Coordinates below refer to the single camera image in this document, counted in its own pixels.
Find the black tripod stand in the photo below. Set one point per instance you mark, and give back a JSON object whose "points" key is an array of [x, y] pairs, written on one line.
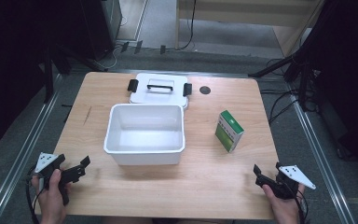
{"points": [[48, 77], [292, 67]]}

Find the light wooden furniture frame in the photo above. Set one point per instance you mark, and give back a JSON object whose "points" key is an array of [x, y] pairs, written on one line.
{"points": [[230, 12]]}

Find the white plastic storage box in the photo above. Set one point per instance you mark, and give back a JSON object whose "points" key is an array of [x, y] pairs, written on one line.
{"points": [[145, 133]]}

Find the dark cabinet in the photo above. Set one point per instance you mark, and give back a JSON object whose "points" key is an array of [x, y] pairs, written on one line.
{"points": [[101, 28]]}

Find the black curtain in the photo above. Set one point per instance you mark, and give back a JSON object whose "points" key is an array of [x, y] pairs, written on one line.
{"points": [[348, 77], [12, 62]]}

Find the black round table grommet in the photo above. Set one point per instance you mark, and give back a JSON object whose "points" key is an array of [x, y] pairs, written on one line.
{"points": [[205, 90]]}

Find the metal floor rail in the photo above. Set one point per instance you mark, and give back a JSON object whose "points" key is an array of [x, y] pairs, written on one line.
{"points": [[320, 155], [21, 155]]}

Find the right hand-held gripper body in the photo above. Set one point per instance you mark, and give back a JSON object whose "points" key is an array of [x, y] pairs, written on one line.
{"points": [[292, 177]]}

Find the person's left hand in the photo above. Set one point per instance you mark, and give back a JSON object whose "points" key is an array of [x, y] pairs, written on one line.
{"points": [[51, 199]]}

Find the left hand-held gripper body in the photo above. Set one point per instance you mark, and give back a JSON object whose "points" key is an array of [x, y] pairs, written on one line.
{"points": [[46, 162]]}

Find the person's right hand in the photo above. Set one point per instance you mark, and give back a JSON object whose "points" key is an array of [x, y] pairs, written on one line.
{"points": [[284, 207]]}

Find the green and white carton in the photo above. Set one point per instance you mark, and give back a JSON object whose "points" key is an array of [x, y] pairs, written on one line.
{"points": [[228, 132]]}

